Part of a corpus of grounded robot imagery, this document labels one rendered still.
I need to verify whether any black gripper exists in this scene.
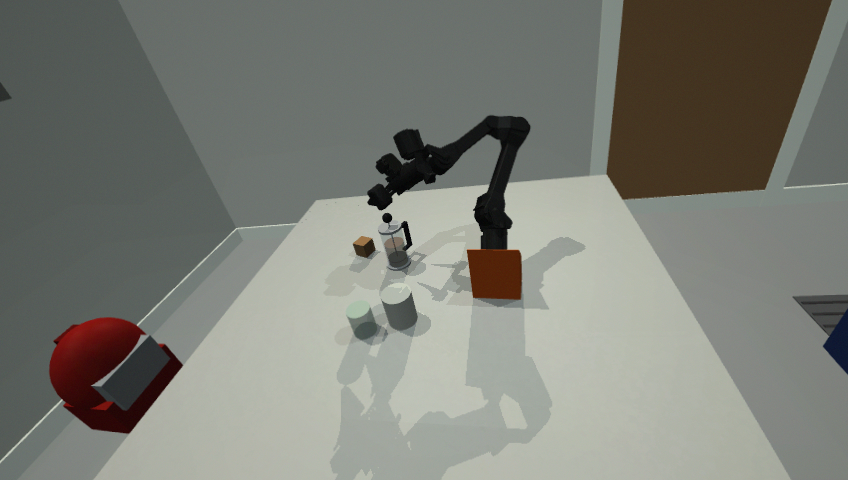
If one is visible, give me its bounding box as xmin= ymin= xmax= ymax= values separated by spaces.
xmin=367 ymin=162 xmax=416 ymax=211

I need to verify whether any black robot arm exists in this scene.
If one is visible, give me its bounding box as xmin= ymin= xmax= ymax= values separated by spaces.
xmin=376 ymin=115 xmax=530 ymax=250

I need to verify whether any french press coffee plunger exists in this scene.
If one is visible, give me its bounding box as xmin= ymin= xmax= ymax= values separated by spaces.
xmin=378 ymin=213 xmax=412 ymax=271

